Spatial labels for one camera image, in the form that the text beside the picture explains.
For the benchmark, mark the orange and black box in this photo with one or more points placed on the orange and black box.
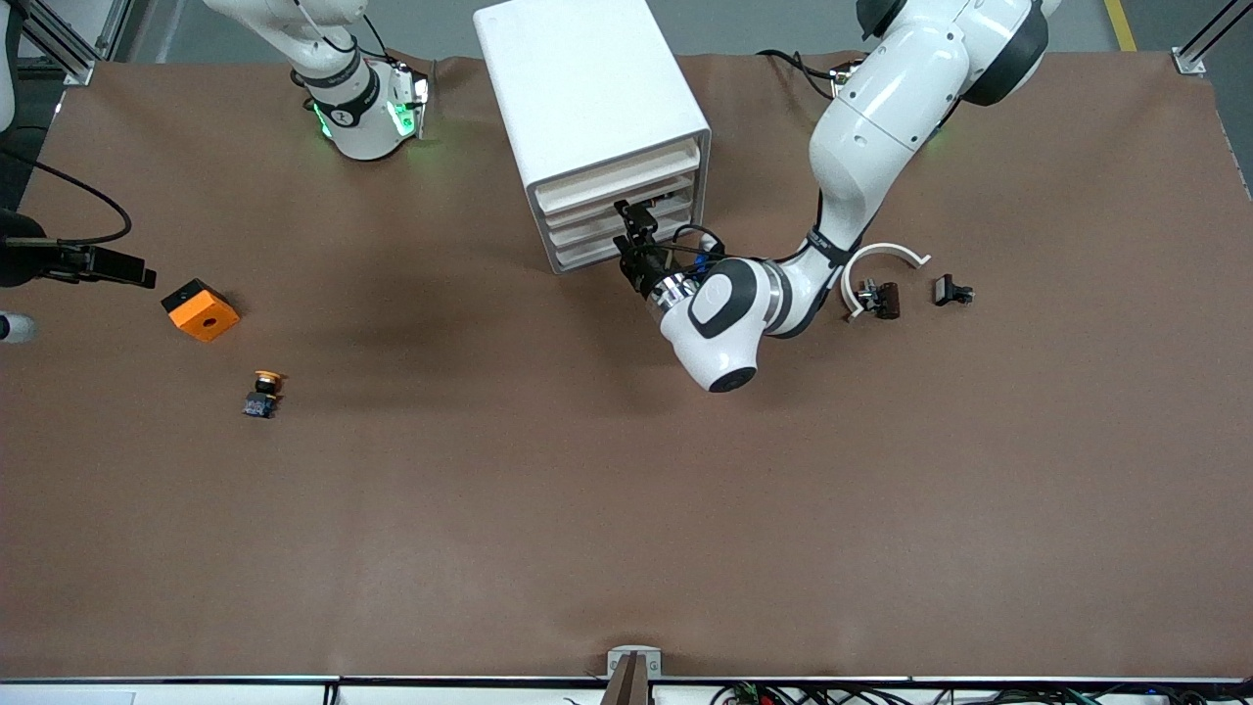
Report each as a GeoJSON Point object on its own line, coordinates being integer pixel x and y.
{"type": "Point", "coordinates": [206, 318]}

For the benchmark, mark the white plastic drawer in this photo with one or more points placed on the white plastic drawer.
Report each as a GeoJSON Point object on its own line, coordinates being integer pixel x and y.
{"type": "Point", "coordinates": [597, 257]}

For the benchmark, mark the aluminium frame profile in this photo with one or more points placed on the aluminium frame profile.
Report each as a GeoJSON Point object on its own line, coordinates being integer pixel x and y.
{"type": "Point", "coordinates": [59, 44]}
{"type": "Point", "coordinates": [1189, 61]}

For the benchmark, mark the grey metal table bracket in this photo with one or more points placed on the grey metal table bracket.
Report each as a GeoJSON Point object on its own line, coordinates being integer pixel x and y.
{"type": "Point", "coordinates": [617, 654]}

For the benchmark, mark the small black component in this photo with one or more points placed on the small black component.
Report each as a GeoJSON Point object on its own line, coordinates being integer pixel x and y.
{"type": "Point", "coordinates": [945, 289]}

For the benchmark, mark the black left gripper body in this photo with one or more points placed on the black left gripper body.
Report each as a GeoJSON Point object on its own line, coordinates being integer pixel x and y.
{"type": "Point", "coordinates": [644, 268]}

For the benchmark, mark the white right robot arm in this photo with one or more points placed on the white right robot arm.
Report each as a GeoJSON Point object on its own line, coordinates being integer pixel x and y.
{"type": "Point", "coordinates": [362, 127]}

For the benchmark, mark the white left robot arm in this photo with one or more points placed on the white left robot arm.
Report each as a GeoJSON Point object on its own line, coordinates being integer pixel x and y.
{"type": "Point", "coordinates": [871, 117]}

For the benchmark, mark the yellow push button switch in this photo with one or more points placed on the yellow push button switch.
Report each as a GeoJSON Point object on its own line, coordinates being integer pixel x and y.
{"type": "Point", "coordinates": [260, 403]}

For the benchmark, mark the white curved plastic piece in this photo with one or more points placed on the white curved plastic piece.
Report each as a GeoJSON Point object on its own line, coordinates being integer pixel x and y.
{"type": "Point", "coordinates": [881, 248]}

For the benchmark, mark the white table edge rail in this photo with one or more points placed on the white table edge rail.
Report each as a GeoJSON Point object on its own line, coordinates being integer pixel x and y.
{"type": "Point", "coordinates": [196, 693]}

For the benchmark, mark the dark brown small component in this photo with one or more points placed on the dark brown small component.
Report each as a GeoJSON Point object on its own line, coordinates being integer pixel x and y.
{"type": "Point", "coordinates": [889, 300]}

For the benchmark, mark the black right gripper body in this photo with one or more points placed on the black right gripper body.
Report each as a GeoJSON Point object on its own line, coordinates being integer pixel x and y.
{"type": "Point", "coordinates": [22, 260]}

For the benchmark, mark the white drawer cabinet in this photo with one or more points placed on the white drawer cabinet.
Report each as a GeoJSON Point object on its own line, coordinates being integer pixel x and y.
{"type": "Point", "coordinates": [578, 88]}

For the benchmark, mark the brown table mat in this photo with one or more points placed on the brown table mat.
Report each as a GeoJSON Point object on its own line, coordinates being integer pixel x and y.
{"type": "Point", "coordinates": [626, 490]}

